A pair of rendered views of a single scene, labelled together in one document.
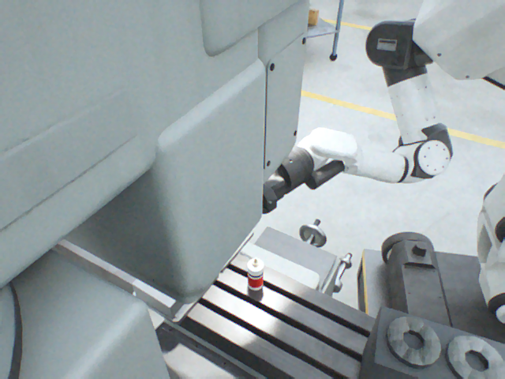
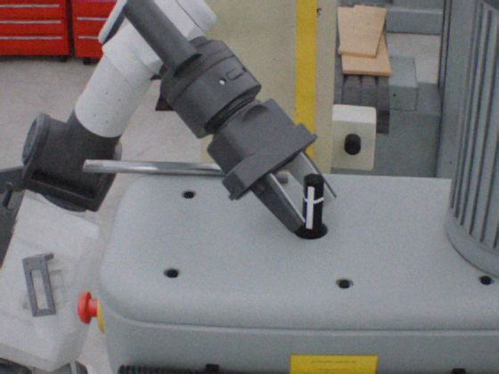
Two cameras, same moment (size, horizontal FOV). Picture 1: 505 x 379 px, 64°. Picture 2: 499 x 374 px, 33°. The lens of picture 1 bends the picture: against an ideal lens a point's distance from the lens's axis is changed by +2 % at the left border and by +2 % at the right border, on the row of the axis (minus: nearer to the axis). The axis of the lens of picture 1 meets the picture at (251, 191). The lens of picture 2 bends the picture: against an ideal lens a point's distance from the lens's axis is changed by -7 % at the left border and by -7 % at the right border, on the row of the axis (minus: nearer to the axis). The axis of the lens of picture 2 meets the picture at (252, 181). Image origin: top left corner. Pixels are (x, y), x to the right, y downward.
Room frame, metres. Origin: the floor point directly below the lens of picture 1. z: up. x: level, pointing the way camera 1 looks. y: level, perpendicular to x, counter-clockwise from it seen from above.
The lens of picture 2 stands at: (0.97, 0.70, 2.43)
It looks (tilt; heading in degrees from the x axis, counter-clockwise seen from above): 32 degrees down; 243
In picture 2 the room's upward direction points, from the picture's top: straight up
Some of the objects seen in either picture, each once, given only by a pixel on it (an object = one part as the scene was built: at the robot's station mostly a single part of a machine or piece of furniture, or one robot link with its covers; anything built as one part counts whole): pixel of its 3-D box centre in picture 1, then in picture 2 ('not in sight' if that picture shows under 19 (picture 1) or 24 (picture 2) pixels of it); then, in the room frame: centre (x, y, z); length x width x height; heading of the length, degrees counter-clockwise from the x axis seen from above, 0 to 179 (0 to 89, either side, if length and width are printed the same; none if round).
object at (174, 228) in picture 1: (149, 159); not in sight; (0.40, 0.13, 1.47); 0.24 x 0.19 x 0.26; 60
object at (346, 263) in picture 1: (341, 270); not in sight; (0.95, -0.36, 0.48); 0.22 x 0.06 x 0.06; 150
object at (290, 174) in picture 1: (270, 181); not in sight; (0.63, -0.04, 1.24); 0.13 x 0.12 x 0.10; 41
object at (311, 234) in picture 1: (308, 242); not in sight; (1.00, -0.22, 0.60); 0.16 x 0.12 x 0.12; 150
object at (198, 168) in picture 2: not in sight; (182, 167); (0.64, -0.14, 1.89); 0.24 x 0.04 x 0.01; 150
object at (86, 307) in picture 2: not in sight; (91, 308); (0.79, -0.10, 1.76); 0.04 x 0.03 x 0.04; 60
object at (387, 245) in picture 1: (407, 251); not in sight; (1.04, -0.64, 0.50); 0.20 x 0.05 x 0.20; 81
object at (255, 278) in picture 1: (255, 271); not in sight; (0.60, -0.01, 0.96); 0.04 x 0.04 x 0.11
